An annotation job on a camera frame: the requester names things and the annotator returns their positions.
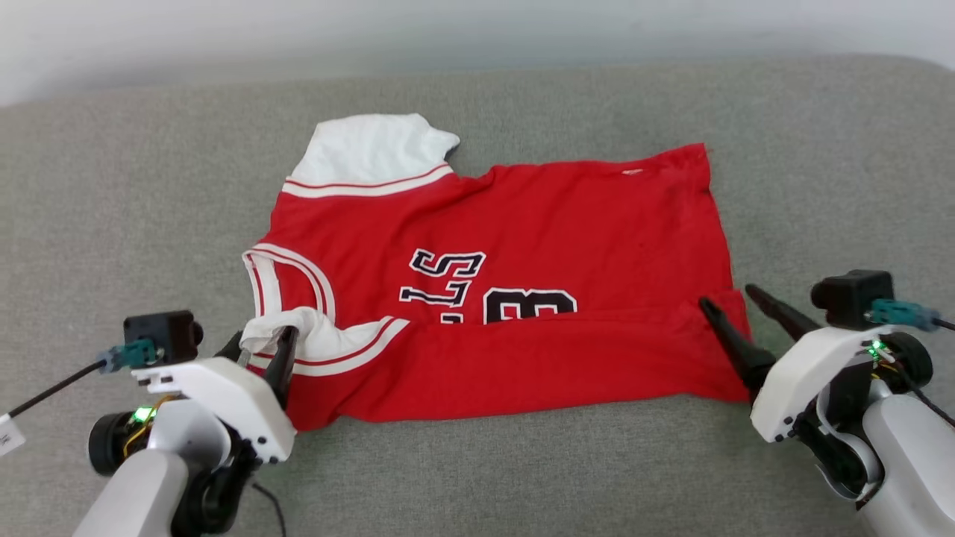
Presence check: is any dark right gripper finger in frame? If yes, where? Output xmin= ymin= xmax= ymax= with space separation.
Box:
xmin=698 ymin=296 xmax=777 ymax=401
xmin=745 ymin=283 xmax=822 ymax=342

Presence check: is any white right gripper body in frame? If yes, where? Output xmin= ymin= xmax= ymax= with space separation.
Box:
xmin=749 ymin=324 xmax=893 ymax=445

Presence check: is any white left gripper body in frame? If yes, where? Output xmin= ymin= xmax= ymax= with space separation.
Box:
xmin=132 ymin=357 xmax=298 ymax=465

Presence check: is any red basketball jersey white trim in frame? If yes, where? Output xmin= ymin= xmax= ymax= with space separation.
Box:
xmin=241 ymin=113 xmax=753 ymax=433

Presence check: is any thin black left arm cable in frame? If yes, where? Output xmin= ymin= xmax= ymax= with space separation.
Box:
xmin=252 ymin=482 xmax=289 ymax=537

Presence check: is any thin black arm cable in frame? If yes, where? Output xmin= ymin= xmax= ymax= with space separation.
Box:
xmin=892 ymin=361 xmax=955 ymax=431
xmin=252 ymin=482 xmax=289 ymax=537

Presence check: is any black right camera cable teal plug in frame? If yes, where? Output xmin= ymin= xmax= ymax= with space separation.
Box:
xmin=868 ymin=298 xmax=955 ymax=333

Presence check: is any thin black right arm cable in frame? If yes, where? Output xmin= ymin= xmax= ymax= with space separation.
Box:
xmin=892 ymin=361 xmax=955 ymax=431

